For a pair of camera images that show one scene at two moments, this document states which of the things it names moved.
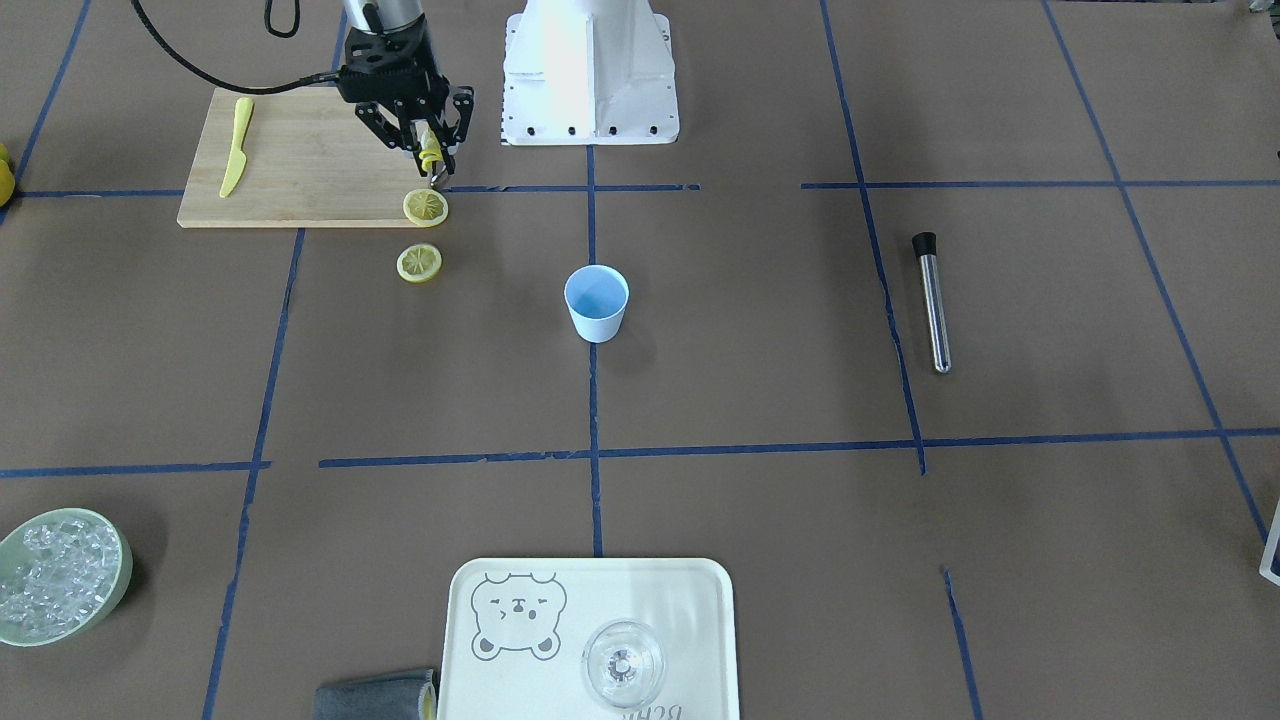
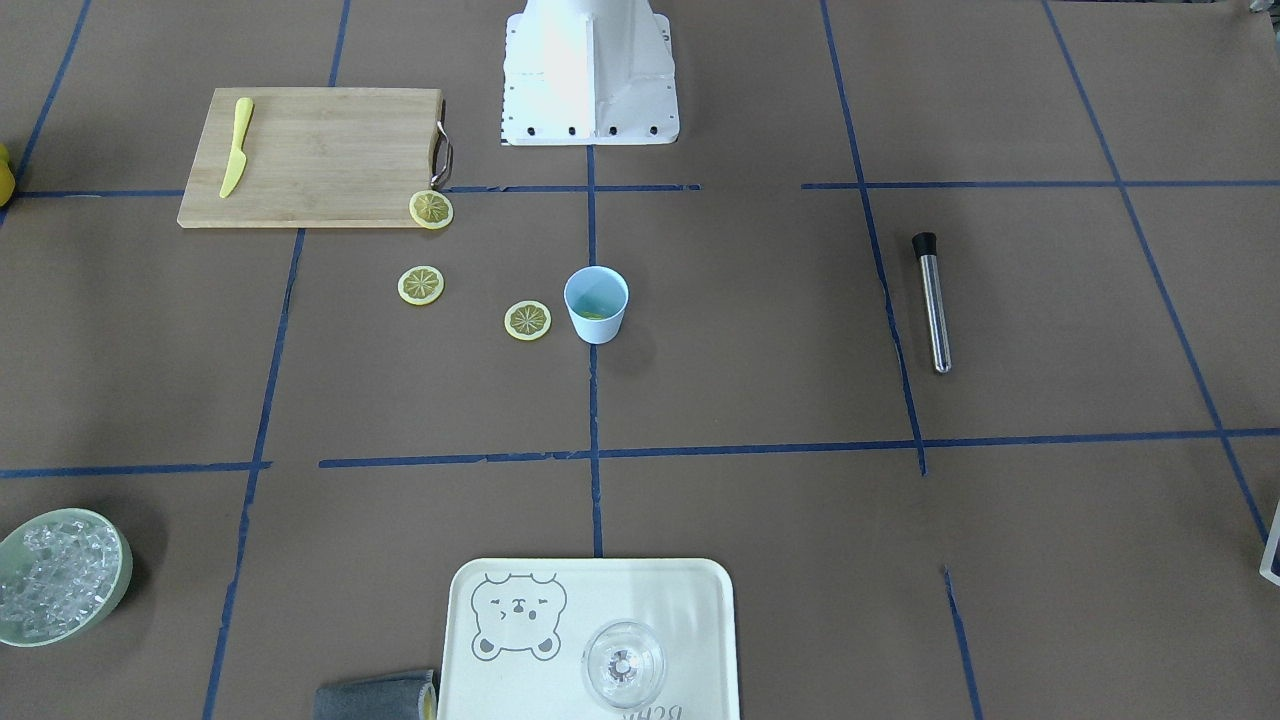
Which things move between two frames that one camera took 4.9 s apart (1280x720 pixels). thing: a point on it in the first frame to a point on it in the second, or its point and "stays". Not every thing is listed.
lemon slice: (418, 263) to (420, 285)
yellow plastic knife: (238, 159) stays
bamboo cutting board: (299, 158) stays
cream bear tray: (589, 638) stays
